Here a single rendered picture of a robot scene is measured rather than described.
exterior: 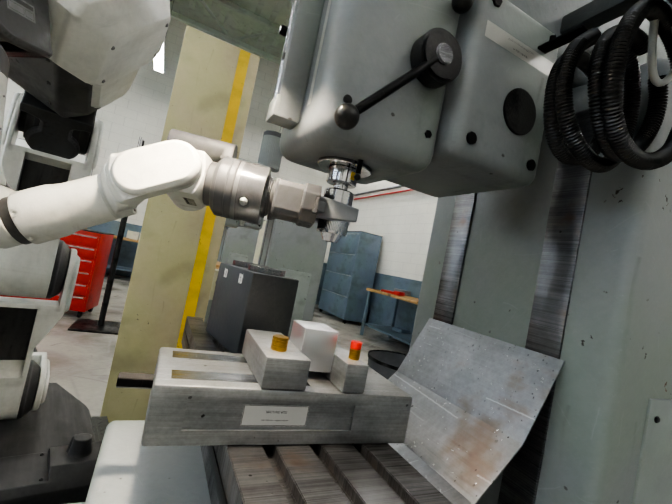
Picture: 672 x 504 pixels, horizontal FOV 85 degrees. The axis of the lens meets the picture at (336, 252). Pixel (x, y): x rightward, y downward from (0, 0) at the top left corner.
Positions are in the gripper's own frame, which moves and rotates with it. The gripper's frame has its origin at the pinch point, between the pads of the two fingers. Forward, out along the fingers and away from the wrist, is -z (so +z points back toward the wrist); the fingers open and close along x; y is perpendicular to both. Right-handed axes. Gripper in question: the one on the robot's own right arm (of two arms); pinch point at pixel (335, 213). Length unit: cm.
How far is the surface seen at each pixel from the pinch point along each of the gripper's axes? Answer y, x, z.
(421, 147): -10.7, -7.6, -9.0
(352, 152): -7.6, -7.3, 0.3
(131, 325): 62, 156, 77
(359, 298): 63, 715, -173
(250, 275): 13.9, 26.5, 12.4
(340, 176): -5.3, -2.3, 0.7
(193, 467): 39.8, -2.2, 12.2
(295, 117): -11.2, -4.9, 8.9
